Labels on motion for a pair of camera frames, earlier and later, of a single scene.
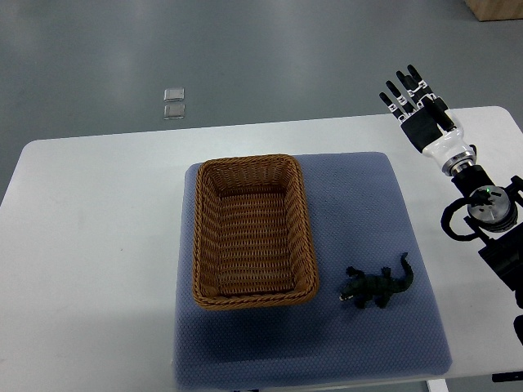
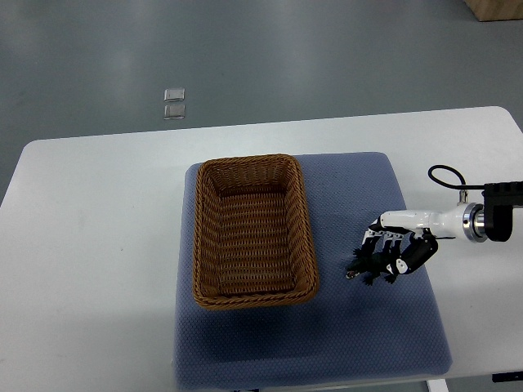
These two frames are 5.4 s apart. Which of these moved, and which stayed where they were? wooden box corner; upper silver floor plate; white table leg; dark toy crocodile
Moved: dark toy crocodile
Stayed: white table leg; wooden box corner; upper silver floor plate
